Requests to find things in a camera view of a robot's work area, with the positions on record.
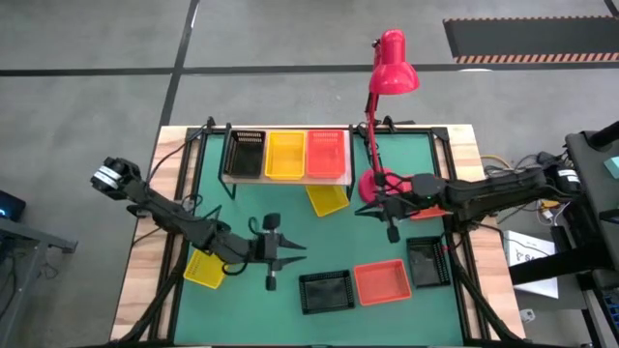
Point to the red desk lamp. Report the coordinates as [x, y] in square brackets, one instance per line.
[392, 72]

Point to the small white adapter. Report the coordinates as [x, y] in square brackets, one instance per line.
[528, 315]

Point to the white paper sheet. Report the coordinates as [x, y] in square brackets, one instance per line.
[522, 244]

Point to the black round post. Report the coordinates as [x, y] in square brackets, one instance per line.
[607, 135]

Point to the blue plastic crate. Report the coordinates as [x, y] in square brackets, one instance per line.
[613, 309]

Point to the green table mat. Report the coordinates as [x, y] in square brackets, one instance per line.
[290, 319]

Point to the black metal rig frame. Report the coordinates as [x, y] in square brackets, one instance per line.
[441, 132]

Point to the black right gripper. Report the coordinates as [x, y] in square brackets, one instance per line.
[399, 208]

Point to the black equipment cart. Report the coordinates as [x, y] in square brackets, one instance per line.
[590, 169]

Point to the black power adapter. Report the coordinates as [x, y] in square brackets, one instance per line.
[561, 239]

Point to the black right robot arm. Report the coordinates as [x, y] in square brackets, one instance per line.
[493, 191]

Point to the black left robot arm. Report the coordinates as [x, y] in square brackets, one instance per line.
[188, 227]

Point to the grey metal desk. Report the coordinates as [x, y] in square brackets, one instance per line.
[29, 234]

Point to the teal box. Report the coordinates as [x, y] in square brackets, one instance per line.
[614, 167]

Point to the black plastic slotted basket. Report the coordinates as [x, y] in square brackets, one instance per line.
[244, 164]
[428, 266]
[326, 295]

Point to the orange plastic slotted basket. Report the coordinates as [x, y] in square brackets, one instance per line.
[326, 157]
[428, 214]
[382, 284]

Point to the yellow plastic slotted basket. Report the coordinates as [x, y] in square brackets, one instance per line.
[285, 159]
[203, 273]
[329, 203]

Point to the black hazard-striped floor mat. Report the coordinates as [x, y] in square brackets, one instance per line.
[532, 38]

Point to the black metal beam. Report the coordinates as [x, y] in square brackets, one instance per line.
[556, 266]

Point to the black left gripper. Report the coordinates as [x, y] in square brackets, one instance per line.
[268, 251]

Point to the black device blue light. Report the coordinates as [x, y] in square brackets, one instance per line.
[12, 203]

